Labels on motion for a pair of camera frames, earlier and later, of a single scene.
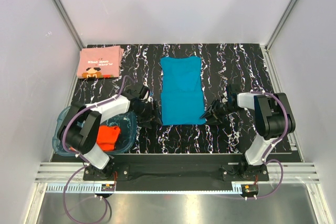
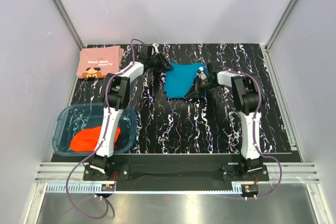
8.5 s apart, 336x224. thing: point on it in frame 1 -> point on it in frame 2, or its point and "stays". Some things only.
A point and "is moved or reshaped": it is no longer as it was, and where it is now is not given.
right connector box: [249, 190] stays
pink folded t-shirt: [100, 62] stays
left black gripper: [148, 111] -> [159, 61]
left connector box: [107, 187] stays
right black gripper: [220, 108] -> [197, 89]
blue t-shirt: [182, 95] is moved or reshaped
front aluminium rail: [64, 172] stays
